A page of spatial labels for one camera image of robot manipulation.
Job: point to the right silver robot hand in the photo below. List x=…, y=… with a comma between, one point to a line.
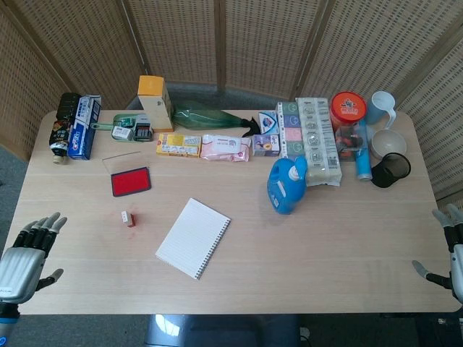
x=457, y=253

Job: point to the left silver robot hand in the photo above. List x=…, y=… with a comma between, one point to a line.
x=20, y=265

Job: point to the small red stamp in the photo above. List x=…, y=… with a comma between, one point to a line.
x=127, y=218

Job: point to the dark glossy robot base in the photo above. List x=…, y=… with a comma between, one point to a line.
x=217, y=330

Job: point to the white spiral notebook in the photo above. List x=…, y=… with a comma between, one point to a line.
x=193, y=238

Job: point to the black mesh pen cup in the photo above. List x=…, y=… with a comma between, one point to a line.
x=392, y=170

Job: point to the beige bowl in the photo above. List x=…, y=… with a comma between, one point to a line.
x=388, y=142

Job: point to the blue cylinder tube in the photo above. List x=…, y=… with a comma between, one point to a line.
x=362, y=162

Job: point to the red ink pad clear lid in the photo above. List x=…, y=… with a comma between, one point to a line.
x=130, y=180

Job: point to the dark tea bottle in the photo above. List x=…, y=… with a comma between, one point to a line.
x=61, y=126

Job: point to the blue toothpaste box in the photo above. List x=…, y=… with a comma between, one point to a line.
x=82, y=133

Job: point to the clear plastic snack box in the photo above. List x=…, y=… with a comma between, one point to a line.
x=347, y=144

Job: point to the light blue mug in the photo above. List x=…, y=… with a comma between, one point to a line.
x=380, y=106

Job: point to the long white plastic pack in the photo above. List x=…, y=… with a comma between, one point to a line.
x=320, y=144

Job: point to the small green white box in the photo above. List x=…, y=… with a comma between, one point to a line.
x=127, y=121

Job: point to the orange lid snack jar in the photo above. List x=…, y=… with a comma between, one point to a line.
x=348, y=106

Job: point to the blue detergent pump bottle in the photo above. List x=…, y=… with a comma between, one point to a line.
x=285, y=189

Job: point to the flat yellow box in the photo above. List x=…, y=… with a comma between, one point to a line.
x=179, y=145

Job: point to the pastel tissue pack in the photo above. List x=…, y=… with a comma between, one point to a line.
x=291, y=130

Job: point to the tall cream yellow box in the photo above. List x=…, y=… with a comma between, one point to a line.
x=155, y=108

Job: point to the small purple box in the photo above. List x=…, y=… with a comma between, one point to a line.
x=266, y=145

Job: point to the white blue soap box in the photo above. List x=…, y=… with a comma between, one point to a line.
x=268, y=123

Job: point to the green plastic spray bottle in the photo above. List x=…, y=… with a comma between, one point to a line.
x=202, y=117

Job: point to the pink wet wipes pack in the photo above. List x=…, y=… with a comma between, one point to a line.
x=224, y=148

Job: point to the woven wooden folding screen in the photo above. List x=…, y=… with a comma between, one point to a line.
x=253, y=43

